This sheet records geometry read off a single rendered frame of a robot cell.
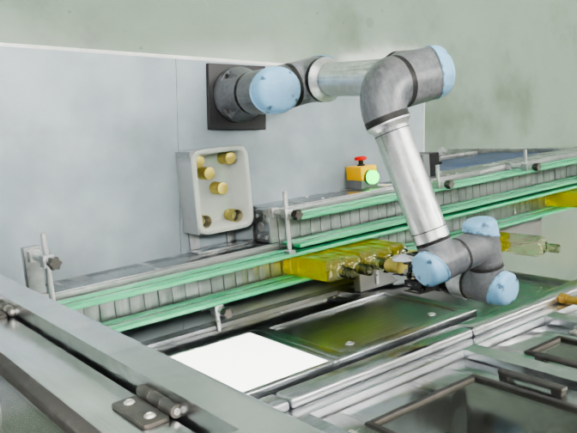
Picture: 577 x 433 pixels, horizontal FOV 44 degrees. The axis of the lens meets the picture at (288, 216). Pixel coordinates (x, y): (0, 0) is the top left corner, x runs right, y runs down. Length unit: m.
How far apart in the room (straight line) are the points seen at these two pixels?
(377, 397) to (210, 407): 1.00
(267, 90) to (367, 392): 0.78
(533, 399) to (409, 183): 0.49
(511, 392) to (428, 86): 0.65
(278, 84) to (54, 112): 0.55
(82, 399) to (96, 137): 1.27
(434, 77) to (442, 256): 0.38
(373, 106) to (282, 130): 0.68
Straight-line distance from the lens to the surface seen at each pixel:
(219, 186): 1.93
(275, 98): 1.82
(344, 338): 1.73
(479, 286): 1.62
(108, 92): 1.86
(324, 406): 1.44
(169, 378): 0.59
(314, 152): 2.21
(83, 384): 0.66
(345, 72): 1.76
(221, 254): 1.89
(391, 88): 1.50
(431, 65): 1.57
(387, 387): 1.54
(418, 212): 1.49
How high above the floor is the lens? 2.46
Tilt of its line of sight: 53 degrees down
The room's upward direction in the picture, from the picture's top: 97 degrees clockwise
